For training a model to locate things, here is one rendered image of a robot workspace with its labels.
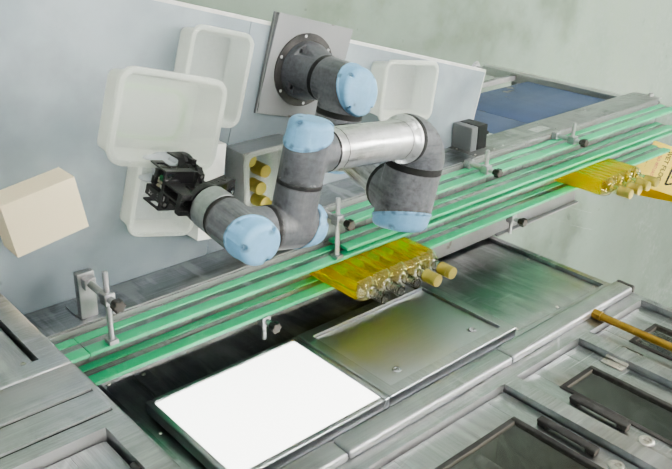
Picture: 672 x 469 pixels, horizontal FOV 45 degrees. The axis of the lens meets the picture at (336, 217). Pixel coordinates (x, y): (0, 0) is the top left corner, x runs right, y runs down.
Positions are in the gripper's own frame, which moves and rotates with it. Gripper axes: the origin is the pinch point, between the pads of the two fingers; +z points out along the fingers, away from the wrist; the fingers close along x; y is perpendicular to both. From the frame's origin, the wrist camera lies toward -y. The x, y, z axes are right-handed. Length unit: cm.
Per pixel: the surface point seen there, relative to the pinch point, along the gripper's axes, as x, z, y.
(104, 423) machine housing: 27.9, -34.2, 22.4
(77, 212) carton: 22.2, 26.6, -0.4
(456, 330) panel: 40, -16, -89
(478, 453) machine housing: 48, -48, -62
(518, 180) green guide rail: 11, 16, -144
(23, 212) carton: 21.8, 26.6, 11.2
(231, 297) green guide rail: 39, 11, -35
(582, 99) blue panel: -10, 48, -221
